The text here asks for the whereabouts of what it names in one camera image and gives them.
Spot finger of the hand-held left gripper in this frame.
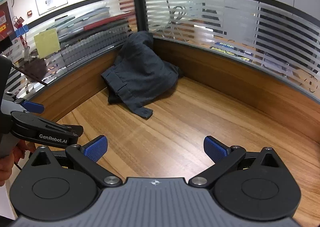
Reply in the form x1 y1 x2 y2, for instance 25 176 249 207
5 94 45 115
46 122 84 138

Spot wall poster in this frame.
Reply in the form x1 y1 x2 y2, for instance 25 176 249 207
0 0 15 40

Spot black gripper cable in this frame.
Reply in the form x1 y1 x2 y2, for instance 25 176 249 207
13 158 23 174

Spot maroon bag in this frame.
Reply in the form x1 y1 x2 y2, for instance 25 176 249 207
11 57 48 85

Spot dark grey pants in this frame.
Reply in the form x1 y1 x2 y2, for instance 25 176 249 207
101 31 184 119

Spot dark partition post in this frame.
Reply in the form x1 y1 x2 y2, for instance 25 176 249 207
134 0 146 39

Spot blue yellow printed box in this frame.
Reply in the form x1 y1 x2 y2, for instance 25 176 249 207
209 41 253 62

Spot glass and wood desk partition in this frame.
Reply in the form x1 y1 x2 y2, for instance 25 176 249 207
0 0 137 127
144 0 320 142

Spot yellow sticky note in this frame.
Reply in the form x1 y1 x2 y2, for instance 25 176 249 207
33 28 61 56

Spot person's left hand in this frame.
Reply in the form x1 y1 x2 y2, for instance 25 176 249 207
0 139 29 188

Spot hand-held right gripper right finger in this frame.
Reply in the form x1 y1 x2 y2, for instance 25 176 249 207
188 136 287 189

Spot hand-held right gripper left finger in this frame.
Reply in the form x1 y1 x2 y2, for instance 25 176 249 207
27 135 123 189

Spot blue binder clips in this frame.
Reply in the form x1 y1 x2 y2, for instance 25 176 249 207
14 24 28 37

